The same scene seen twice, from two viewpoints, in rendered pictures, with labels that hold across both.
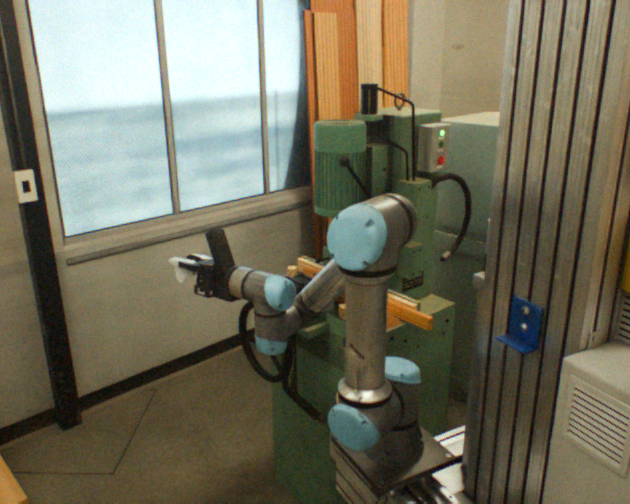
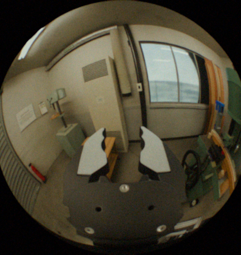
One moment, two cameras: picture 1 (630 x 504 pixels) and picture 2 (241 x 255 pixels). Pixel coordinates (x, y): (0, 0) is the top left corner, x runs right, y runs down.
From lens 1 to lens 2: 1.49 m
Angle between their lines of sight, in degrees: 54
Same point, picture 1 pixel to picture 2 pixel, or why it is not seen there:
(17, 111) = (137, 69)
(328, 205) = (234, 113)
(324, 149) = (233, 80)
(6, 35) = (135, 54)
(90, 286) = (154, 115)
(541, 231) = not seen: outside the picture
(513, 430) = not seen: outside the picture
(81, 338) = (150, 127)
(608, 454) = not seen: outside the picture
